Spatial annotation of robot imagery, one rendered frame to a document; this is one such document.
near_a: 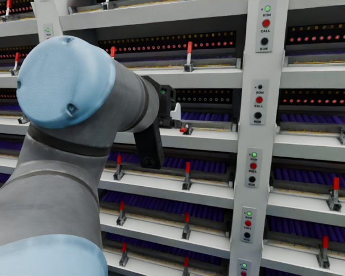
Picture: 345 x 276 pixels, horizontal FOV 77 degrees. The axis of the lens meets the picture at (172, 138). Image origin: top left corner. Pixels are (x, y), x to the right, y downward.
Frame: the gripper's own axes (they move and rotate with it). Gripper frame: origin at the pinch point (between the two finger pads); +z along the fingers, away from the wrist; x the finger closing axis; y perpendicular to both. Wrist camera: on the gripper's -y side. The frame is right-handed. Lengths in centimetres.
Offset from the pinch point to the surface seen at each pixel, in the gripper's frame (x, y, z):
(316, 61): -35.6, 21.2, 16.2
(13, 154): 85, -16, 25
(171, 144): 4.3, -5.1, 16.2
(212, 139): -9.0, -2.6, 14.7
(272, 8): -22.4, 31.3, 6.2
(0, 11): 93, 50, 19
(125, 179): 22.8, -19.7, 20.8
